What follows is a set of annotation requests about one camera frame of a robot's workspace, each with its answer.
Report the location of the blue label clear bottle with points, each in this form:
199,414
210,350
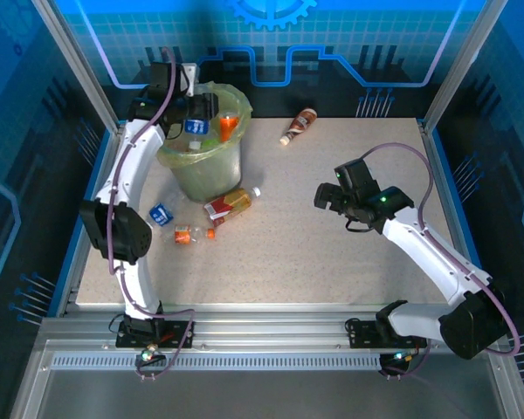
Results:
160,214
196,126

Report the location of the large orange label bottle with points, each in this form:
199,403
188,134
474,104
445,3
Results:
228,126

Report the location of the brown bottle with white cap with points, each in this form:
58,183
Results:
299,124

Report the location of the red yellow label tea bottle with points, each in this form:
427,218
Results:
227,204

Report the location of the small orange label bottle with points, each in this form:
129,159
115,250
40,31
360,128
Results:
182,234

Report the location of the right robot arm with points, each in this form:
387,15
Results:
428,253

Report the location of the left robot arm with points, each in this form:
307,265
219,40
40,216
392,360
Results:
135,153

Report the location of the green mesh waste bin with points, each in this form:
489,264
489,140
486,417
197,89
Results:
209,179

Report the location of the small LED board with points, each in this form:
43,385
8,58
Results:
396,357
146,355

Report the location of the slotted metal strip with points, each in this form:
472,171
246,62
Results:
266,362

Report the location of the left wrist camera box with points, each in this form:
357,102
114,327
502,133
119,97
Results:
191,74

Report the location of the aluminium frame post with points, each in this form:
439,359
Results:
74,57
462,61

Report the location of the aluminium front rail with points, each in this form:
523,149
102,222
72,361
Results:
266,323

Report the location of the grey metal base plate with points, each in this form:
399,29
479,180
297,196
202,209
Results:
266,397

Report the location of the aluminium side rail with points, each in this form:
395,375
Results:
28,393
516,399

